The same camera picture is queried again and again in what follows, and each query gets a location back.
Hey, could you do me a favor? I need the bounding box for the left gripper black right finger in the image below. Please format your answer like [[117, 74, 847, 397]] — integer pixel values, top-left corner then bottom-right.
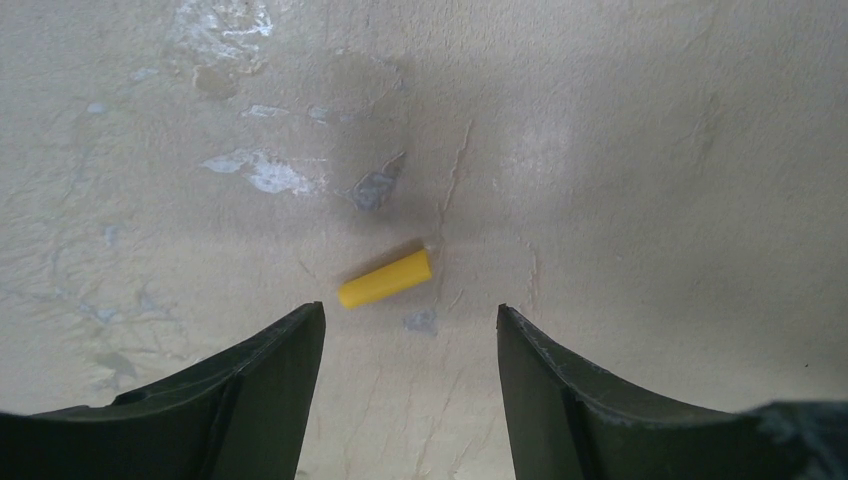
[[497, 305, 847, 479]]

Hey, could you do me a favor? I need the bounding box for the yellow marker cap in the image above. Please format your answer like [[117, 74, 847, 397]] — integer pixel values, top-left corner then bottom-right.
[[337, 249, 433, 309]]

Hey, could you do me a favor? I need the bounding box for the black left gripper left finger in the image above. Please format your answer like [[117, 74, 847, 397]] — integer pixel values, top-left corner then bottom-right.
[[1, 302, 326, 479]]

